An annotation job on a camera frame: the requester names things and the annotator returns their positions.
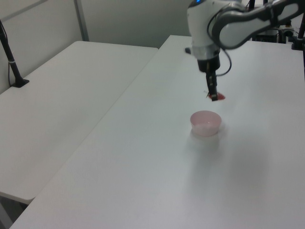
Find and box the grey metal partition post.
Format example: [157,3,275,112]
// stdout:
[73,0,90,42]

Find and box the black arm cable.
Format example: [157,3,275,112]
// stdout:
[206,6,233,77]

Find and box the black clamped camera stand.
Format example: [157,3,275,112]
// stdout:
[290,13,305,51]

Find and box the black camera stand with base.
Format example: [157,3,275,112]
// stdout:
[0,19,31,89]

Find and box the red strawberry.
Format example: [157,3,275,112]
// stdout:
[206,92,226,101]

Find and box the black electronics box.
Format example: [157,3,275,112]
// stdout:
[252,28,287,44]

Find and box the white side table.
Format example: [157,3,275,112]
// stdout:
[0,41,160,201]

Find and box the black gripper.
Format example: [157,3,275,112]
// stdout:
[197,54,221,102]

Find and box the pink plastic bowl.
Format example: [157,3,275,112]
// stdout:
[190,110,223,137]

